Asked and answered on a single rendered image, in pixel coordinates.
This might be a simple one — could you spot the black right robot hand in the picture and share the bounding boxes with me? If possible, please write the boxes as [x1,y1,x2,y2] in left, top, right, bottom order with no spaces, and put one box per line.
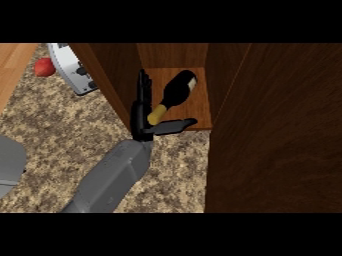
[129,68,199,143]

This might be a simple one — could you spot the dark wine bottle yellow neck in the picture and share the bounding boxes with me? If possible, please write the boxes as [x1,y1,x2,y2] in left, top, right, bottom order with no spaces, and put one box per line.
[146,69,199,126]

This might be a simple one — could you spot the brown wooden cabinet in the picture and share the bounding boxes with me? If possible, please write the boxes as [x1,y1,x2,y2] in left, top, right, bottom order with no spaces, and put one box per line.
[67,43,252,132]

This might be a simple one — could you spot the dark brown cabinet door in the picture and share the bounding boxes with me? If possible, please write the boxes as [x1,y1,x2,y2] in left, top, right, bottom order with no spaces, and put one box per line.
[203,43,342,214]

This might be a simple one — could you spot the white toaster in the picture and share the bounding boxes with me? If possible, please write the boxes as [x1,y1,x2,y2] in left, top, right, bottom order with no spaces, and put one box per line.
[45,43,101,97]

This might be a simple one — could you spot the red apple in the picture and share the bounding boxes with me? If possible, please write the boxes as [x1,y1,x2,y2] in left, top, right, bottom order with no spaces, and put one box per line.
[32,57,57,78]

